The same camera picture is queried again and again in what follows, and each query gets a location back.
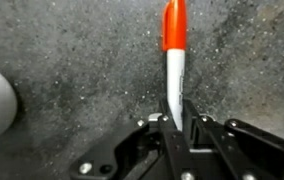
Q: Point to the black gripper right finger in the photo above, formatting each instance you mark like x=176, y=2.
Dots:
x=255, y=150

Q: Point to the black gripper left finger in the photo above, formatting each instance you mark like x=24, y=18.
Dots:
x=142, y=156

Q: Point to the orange capped white marker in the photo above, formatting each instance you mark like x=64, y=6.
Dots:
x=175, y=76

